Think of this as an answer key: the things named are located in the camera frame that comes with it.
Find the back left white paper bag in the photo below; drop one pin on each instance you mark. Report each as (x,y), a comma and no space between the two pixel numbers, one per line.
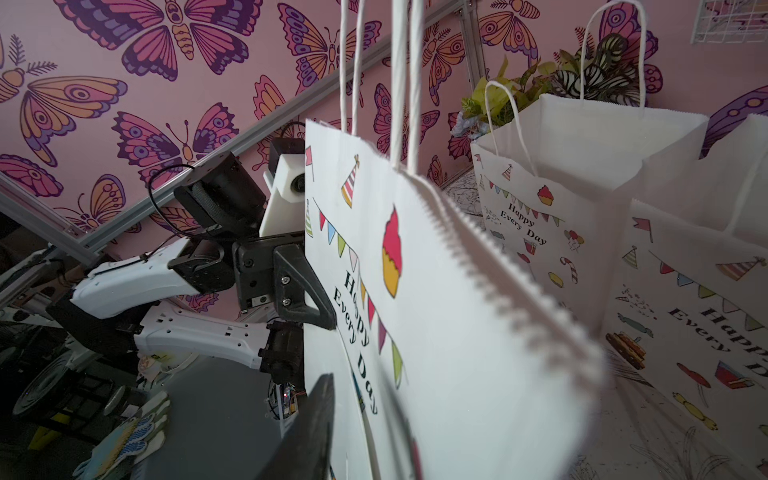
(557,181)

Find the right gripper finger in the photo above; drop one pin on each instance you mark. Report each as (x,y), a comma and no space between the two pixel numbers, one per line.
(304,452)

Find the potted green leafy plant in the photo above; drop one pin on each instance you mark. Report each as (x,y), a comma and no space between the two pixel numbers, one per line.
(610,76)

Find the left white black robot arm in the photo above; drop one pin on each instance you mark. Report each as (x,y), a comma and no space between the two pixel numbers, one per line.
(125,306)

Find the white wire wall basket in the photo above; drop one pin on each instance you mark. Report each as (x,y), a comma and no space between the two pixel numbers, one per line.
(730,22)

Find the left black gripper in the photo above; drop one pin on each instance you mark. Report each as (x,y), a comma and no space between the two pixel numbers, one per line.
(275,269)

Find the white paper gift bag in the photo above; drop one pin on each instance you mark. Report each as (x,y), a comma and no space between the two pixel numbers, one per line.
(449,362)

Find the back right white paper bag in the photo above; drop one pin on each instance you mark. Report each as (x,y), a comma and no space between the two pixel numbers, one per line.
(687,307)

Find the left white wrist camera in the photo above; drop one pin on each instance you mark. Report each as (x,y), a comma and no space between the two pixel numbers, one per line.
(285,180)

